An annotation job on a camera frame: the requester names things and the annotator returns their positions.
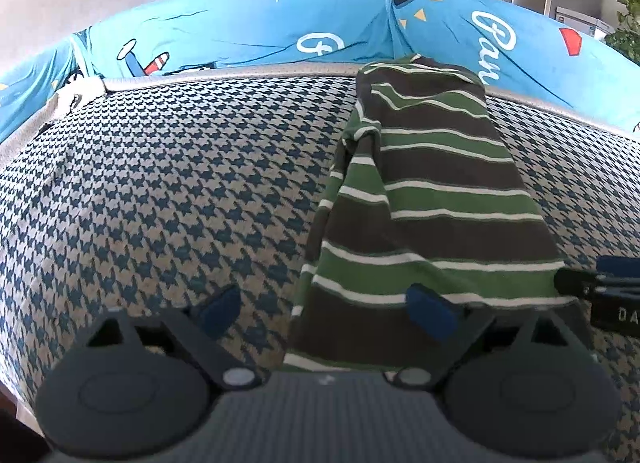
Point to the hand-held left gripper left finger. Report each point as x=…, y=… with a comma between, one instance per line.
x=220, y=312

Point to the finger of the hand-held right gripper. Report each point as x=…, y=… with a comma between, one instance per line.
x=620, y=264
x=580, y=283

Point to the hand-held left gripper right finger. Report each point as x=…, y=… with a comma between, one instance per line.
x=430, y=310

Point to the green brown striped shirt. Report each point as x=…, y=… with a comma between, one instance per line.
x=435, y=203

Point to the houndstooth sofa mat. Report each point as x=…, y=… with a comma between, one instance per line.
x=175, y=193

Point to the potted green plant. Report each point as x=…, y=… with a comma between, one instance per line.
x=627, y=33

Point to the white chest freezer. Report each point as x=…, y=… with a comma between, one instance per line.
x=582, y=20

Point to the blue printed sofa cover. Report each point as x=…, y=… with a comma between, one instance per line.
x=240, y=28

